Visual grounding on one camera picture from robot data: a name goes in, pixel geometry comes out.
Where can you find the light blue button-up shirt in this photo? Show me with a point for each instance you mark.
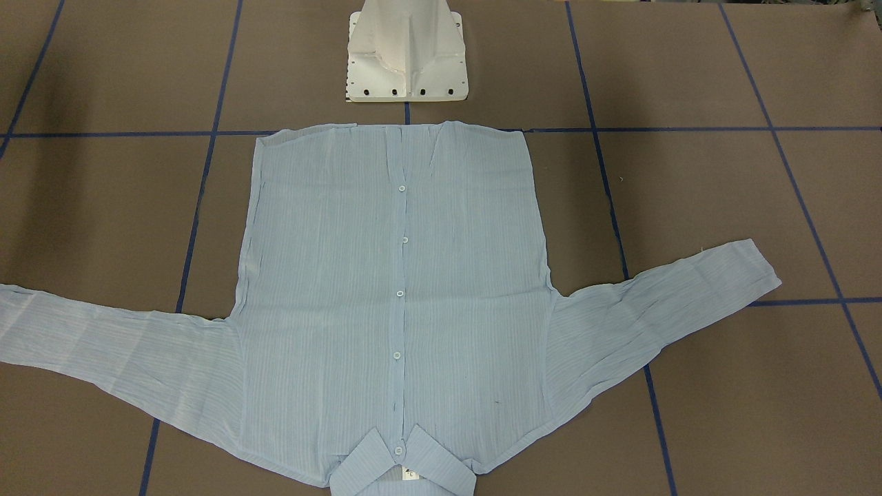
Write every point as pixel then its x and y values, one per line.
pixel 395 330

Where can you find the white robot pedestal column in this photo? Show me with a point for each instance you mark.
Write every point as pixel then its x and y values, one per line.
pixel 406 52

